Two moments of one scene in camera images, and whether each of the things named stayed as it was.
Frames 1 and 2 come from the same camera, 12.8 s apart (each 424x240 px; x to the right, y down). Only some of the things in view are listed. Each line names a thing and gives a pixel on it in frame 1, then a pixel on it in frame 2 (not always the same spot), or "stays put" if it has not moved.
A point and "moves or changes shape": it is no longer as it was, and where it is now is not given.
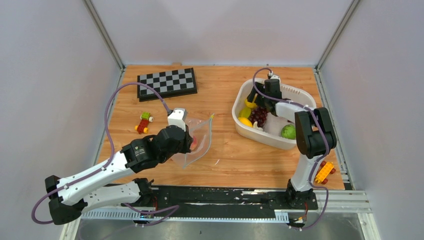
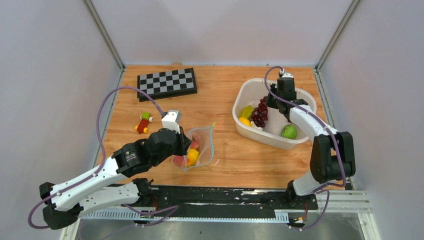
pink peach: x=194 y=143 stays put
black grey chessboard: x=167 y=84 stays put
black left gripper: x=188 y=140 stays put
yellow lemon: x=250 y=104 -> x=192 y=157
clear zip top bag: x=201 y=130 moves or changes shape
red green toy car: x=145 y=118 stays put
